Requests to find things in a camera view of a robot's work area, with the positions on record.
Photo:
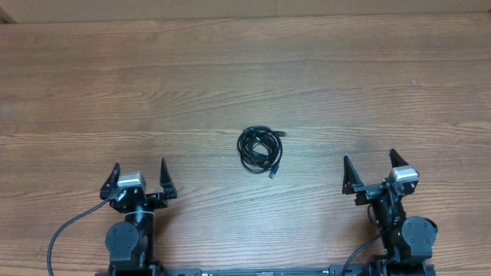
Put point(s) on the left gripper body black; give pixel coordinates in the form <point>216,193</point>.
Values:
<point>154,202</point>

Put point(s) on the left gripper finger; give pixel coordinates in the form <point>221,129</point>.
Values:
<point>166,182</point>
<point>111,183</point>

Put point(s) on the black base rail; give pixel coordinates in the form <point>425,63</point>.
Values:
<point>333,270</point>

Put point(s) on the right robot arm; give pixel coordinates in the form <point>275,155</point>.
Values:
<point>408,241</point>

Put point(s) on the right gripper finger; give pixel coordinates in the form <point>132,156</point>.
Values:
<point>351,180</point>
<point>396,159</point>

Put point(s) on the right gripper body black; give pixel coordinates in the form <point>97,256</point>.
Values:
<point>368,193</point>

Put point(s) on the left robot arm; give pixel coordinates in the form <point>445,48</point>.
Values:
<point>131,242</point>

